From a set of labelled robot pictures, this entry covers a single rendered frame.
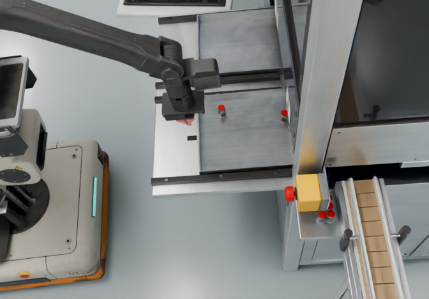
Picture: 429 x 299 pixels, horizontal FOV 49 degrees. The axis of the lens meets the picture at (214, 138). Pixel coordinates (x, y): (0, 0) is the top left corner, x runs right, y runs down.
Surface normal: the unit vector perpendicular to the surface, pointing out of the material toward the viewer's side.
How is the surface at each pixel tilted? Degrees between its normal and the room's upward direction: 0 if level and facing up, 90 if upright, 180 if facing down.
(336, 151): 90
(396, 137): 90
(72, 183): 0
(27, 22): 90
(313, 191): 0
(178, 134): 0
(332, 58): 90
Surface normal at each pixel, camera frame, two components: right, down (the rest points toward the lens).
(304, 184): -0.09, -0.50
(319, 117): 0.03, 0.86
